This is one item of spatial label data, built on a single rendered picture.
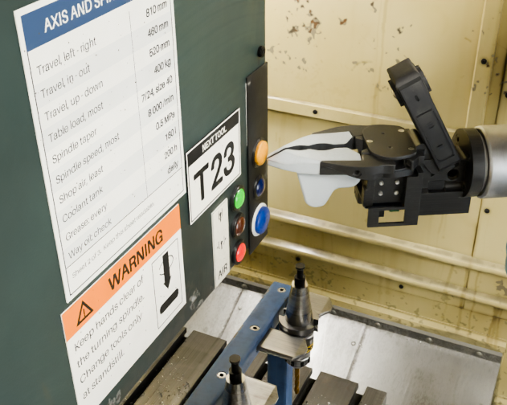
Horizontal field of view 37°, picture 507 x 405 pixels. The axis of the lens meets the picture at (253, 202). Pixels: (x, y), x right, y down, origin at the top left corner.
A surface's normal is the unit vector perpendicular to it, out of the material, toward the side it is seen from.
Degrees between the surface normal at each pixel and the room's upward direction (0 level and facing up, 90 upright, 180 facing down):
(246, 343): 0
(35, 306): 90
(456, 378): 24
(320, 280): 90
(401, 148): 0
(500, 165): 62
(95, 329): 90
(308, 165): 90
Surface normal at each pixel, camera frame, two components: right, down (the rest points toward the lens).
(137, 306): 0.90, 0.22
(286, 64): -0.43, 0.48
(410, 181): 0.08, 0.52
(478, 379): -0.18, -0.58
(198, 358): -0.01, -0.85
